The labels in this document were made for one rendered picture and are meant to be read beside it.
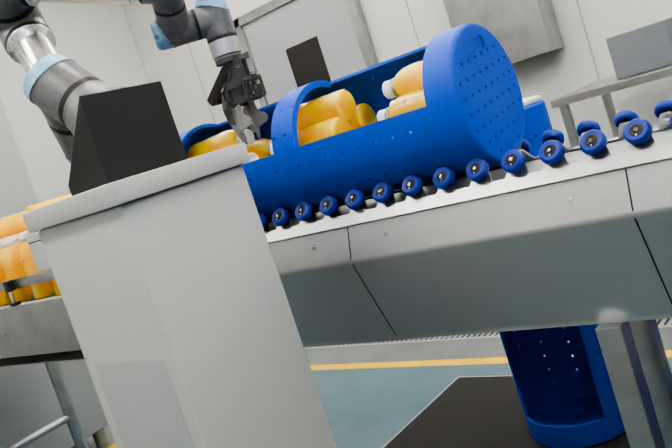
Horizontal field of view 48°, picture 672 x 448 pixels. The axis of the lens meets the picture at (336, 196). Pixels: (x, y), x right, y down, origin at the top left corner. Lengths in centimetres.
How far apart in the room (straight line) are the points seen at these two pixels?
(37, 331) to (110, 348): 103
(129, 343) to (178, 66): 583
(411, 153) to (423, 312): 36
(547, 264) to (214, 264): 61
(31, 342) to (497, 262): 159
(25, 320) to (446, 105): 160
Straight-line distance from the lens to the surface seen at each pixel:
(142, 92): 150
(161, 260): 133
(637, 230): 133
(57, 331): 240
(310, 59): 596
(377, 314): 168
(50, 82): 157
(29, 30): 194
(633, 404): 151
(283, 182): 167
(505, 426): 231
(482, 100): 146
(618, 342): 146
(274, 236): 175
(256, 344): 145
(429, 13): 536
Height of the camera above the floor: 112
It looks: 5 degrees down
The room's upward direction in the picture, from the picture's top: 18 degrees counter-clockwise
